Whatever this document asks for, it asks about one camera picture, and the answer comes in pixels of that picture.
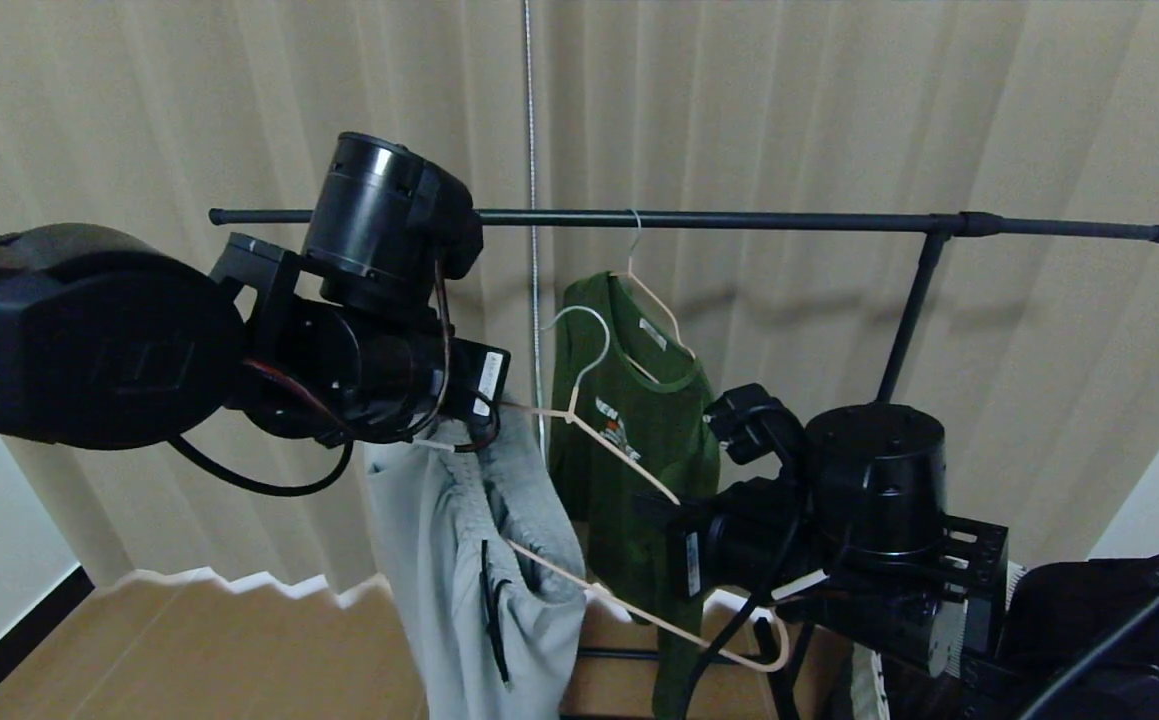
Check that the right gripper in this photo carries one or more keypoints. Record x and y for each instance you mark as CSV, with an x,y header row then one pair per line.
x,y
749,550

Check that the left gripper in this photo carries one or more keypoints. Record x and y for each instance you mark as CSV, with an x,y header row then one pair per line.
x,y
379,375

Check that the pink clothes hanger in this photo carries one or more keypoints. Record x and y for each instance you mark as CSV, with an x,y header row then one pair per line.
x,y
629,462
654,305

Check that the green printed T-shirt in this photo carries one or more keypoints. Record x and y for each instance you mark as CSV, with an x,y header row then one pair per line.
x,y
659,430

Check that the pale grey shorts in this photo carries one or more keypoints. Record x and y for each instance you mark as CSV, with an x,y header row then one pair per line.
x,y
439,560

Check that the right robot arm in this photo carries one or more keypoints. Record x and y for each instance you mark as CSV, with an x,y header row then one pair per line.
x,y
879,480

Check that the white laundry basket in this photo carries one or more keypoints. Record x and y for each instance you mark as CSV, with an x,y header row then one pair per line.
x,y
869,685

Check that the black clothes rack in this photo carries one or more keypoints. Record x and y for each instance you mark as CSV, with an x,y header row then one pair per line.
x,y
789,219

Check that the beige curtain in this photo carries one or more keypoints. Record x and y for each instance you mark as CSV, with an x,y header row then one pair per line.
x,y
189,100

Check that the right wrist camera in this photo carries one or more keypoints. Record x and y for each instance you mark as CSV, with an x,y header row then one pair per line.
x,y
749,420

